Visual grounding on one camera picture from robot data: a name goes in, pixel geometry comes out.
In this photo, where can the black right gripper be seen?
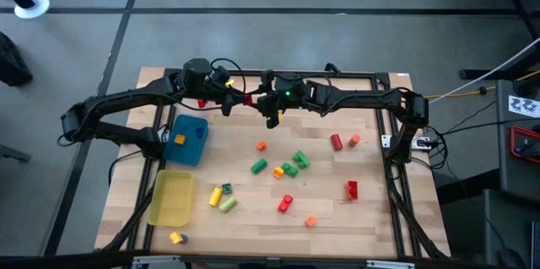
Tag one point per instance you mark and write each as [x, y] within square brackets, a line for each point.
[287, 94]

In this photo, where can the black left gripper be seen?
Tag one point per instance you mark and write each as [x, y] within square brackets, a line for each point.
[221, 81]

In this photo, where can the red small block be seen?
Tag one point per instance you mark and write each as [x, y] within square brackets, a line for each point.
[247, 100]

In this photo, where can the red two-stud block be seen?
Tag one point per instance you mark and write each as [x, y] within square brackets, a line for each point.
[285, 204]
[202, 103]
[352, 190]

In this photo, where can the yellow-orange small block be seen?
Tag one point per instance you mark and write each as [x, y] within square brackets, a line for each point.
[180, 139]
[278, 173]

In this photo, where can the green two-stud block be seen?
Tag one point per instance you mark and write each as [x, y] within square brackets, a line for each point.
[290, 170]
[301, 159]

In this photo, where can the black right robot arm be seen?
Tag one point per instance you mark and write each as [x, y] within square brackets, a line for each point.
[363, 98]

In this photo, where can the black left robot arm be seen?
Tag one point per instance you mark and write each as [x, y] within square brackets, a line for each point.
[118, 98]

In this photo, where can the orange small block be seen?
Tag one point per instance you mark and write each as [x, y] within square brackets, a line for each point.
[311, 221]
[261, 146]

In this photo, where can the blue plastic bin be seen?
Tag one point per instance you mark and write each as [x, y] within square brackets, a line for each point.
[185, 155]

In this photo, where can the red cylinder block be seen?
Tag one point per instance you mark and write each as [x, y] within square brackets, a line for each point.
[336, 142]

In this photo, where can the dark green small block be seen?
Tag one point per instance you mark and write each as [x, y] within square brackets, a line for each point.
[227, 189]

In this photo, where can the yellow cylinder block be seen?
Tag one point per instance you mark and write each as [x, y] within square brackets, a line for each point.
[215, 197]

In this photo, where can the orange cylinder block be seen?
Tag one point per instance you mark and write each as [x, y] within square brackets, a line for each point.
[354, 140]

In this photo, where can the light green cylinder block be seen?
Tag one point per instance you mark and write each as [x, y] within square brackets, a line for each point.
[228, 205]

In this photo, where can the yellow plastic bin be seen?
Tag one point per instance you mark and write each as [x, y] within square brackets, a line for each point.
[173, 197]

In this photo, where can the yellow small block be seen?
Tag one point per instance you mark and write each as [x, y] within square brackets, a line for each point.
[176, 238]

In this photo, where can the white power adapter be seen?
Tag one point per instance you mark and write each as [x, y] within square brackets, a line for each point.
[422, 143]

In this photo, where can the grey metal foot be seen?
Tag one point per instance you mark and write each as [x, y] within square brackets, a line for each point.
[14, 154]

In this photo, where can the dark floor case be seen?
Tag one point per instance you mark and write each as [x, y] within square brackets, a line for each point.
[464, 227]

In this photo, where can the black side desk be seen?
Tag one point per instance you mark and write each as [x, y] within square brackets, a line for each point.
[504, 155]

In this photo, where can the white marker paper sheet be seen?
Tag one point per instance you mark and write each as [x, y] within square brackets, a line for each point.
[523, 106]

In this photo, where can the red-framed device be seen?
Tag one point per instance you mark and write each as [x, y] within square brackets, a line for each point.
[525, 144]

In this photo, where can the black computer mouse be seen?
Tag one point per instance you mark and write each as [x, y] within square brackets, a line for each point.
[511, 259]

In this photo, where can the black frame clamp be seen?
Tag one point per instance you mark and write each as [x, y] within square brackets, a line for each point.
[333, 68]

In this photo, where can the black aluminium table frame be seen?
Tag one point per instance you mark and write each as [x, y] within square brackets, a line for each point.
[358, 74]

